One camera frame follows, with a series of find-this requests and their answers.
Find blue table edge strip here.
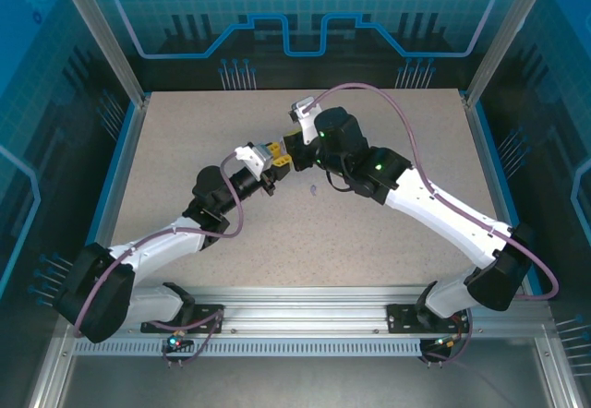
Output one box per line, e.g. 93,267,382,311
67,101,145,301
473,101,547,302

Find small LED circuit board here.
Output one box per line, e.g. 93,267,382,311
161,328,195,354
419,333,464,358

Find grey metal tray panel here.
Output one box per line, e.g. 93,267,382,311
57,355,553,408

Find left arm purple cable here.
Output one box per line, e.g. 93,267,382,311
73,151,246,368

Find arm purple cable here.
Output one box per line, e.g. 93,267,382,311
73,151,246,368
302,82,560,368

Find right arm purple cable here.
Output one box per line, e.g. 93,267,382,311
302,82,560,368

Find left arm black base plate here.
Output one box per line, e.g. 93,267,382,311
140,303,227,335

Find aluminium mounting rail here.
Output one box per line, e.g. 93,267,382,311
62,285,558,341

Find slotted grey cable duct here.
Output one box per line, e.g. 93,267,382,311
72,339,425,358

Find aluminium frame post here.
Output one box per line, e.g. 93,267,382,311
463,0,558,107
49,0,152,107

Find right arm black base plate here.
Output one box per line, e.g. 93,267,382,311
386,301,472,335

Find aluminium lower frame bar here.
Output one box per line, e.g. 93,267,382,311
25,324,78,408
533,333,583,408

